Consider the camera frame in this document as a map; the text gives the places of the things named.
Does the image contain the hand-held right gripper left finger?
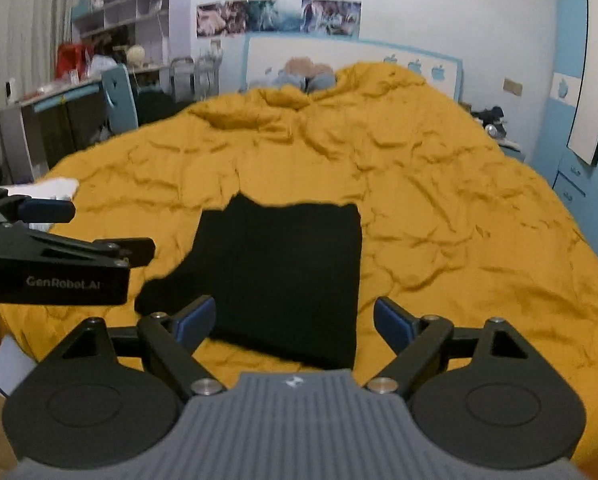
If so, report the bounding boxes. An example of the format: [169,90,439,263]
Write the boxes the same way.
[61,295,228,402]

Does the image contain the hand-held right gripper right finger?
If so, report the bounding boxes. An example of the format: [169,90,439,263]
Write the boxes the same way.
[363,296,531,402]

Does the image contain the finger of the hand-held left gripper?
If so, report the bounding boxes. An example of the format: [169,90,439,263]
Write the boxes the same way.
[0,187,77,230]
[28,232,157,269]

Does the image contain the black garment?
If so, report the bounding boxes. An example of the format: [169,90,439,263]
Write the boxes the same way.
[134,194,363,371]

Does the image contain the dark clothes on chair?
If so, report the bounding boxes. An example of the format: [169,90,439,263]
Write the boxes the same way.
[136,88,196,127]

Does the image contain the white cloth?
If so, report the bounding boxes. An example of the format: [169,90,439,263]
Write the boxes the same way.
[1,177,80,204]

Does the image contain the grey desk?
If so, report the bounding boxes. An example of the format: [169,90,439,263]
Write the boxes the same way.
[0,79,110,184]

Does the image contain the yellow blanket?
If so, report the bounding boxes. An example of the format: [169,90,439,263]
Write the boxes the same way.
[0,62,598,467]

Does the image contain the blue chair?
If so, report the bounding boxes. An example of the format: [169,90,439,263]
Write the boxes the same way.
[101,63,140,134]

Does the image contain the red bag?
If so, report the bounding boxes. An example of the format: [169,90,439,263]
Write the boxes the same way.
[56,42,96,81]

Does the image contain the light curtain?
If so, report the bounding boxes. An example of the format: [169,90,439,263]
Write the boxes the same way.
[0,0,80,162]

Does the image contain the dark items on nightstand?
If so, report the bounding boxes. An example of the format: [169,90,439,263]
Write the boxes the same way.
[471,105,508,139]

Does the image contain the pillows at bed head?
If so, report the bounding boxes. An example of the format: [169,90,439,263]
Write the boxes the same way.
[270,71,338,94]

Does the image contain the blue and white wardrobe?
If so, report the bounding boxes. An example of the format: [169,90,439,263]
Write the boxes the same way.
[530,0,598,267]

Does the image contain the brown plush toy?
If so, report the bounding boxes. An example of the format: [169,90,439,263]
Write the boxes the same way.
[283,56,336,80]

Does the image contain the white blue-trimmed headboard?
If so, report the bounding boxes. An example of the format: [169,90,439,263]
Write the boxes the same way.
[241,33,464,102]

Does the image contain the white black-framed board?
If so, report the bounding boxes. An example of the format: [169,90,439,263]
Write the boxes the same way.
[566,0,598,167]

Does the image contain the metal wire rack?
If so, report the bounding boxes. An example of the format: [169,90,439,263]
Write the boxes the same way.
[171,54,223,102]

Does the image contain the white wall shelf unit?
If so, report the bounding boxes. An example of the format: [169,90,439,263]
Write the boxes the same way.
[71,0,173,69]

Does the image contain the wall poster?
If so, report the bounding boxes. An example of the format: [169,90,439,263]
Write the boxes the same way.
[301,0,363,38]
[196,0,301,39]

